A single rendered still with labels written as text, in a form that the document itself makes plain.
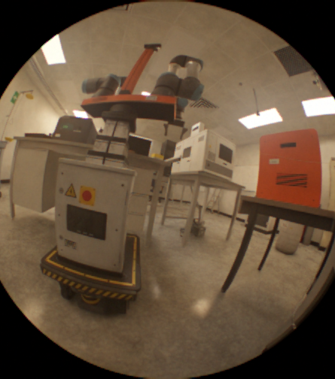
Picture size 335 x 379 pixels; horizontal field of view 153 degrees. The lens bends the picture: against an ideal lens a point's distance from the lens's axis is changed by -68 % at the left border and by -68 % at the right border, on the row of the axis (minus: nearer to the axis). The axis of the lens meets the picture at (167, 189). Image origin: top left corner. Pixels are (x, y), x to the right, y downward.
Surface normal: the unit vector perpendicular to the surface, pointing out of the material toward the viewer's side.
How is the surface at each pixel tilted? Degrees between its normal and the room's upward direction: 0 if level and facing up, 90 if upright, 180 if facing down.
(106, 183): 90
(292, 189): 90
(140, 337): 0
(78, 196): 90
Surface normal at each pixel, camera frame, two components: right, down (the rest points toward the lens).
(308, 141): -0.91, -0.17
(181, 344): 0.19, -0.98
